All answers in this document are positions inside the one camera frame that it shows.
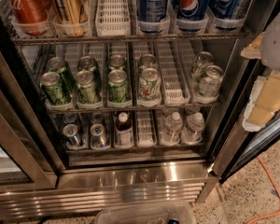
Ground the white diet can back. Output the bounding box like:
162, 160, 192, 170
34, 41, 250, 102
138, 53, 157, 73

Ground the green can front left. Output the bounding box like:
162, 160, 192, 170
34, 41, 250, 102
40, 72, 71, 105

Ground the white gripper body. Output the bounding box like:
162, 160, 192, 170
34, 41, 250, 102
260, 12, 280, 70

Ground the green can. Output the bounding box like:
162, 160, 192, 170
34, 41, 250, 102
77, 56, 101, 78
75, 70, 101, 105
108, 69, 131, 103
47, 57, 74, 92
108, 54, 127, 71
40, 72, 71, 105

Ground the stainless steel fridge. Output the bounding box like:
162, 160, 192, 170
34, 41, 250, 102
0, 0, 280, 220

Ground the red cola can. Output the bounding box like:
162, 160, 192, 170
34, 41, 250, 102
8, 0, 51, 35

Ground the fridge sliding door right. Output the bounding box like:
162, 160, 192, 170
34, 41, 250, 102
219, 70, 280, 183

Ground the orange gold soda can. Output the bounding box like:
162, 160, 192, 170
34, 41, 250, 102
53, 0, 88, 37

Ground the orange power cable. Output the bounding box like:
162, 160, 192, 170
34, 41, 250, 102
245, 156, 280, 224

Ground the fridge glass door left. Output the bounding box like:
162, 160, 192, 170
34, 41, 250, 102
0, 75, 59, 194

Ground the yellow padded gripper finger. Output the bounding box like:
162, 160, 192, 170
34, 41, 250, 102
241, 33, 264, 59
242, 72, 280, 132

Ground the silver blue can front left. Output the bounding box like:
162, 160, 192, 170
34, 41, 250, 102
63, 124, 82, 147

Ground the clear plastic bin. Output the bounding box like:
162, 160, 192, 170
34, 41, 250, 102
95, 201, 197, 224

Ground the empty white tray middle shelf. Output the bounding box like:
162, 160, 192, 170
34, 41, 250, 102
154, 42, 190, 105

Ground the empty white tray bottom shelf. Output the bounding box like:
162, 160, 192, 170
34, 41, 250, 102
136, 111, 157, 147

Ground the silver blue can back left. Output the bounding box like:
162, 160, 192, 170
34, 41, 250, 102
63, 113, 79, 125

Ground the silver can right front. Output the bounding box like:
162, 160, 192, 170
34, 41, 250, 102
196, 65, 223, 98

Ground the silver can right back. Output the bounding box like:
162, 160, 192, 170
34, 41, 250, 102
190, 51, 214, 82

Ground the blue pepsi can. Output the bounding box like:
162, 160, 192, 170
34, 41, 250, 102
207, 0, 252, 33
176, 0, 209, 32

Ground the clear water bottle right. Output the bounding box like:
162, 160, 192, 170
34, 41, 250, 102
181, 112, 204, 145

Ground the dark drink bottle white cap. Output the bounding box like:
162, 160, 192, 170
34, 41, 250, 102
115, 112, 133, 148

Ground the blue can label side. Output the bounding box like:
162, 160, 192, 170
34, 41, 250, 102
136, 0, 168, 34

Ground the silver blue can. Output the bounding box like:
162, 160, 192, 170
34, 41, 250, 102
63, 113, 79, 125
91, 113, 105, 124
63, 124, 82, 147
91, 123, 109, 149

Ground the blue pepsi can middle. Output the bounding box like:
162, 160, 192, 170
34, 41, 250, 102
176, 0, 209, 32

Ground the blue pepsi can right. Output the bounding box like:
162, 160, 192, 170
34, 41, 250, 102
207, 0, 252, 33

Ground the green can back left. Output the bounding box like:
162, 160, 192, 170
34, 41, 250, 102
47, 57, 74, 92

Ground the clear water bottle left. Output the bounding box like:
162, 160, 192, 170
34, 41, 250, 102
161, 112, 183, 146

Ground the clear water bottle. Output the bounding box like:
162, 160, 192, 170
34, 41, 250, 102
181, 112, 204, 145
161, 112, 183, 146

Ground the white diet can front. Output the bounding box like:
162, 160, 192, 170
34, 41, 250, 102
139, 68, 161, 101

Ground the empty white tray shelf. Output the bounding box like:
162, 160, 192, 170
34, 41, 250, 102
136, 111, 157, 147
154, 42, 190, 105

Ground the white diet can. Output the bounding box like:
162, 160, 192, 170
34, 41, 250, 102
139, 68, 161, 101
138, 53, 157, 73

